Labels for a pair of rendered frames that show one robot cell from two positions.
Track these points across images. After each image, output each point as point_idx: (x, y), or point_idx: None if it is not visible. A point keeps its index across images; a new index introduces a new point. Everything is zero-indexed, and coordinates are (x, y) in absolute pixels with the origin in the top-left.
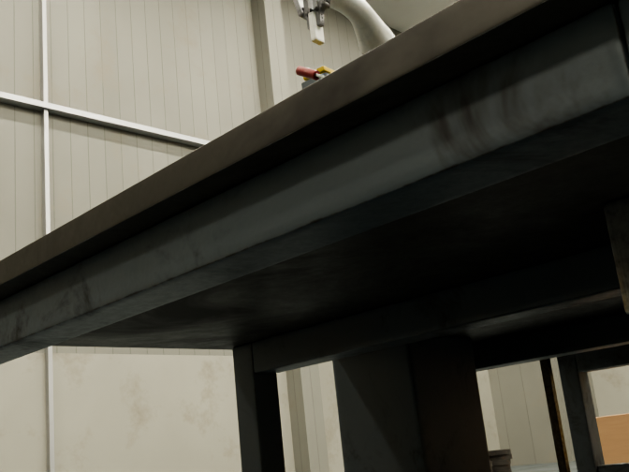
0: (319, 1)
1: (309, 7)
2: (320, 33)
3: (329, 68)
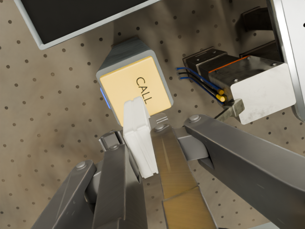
0: (203, 166)
1: (140, 185)
2: (148, 116)
3: (166, 92)
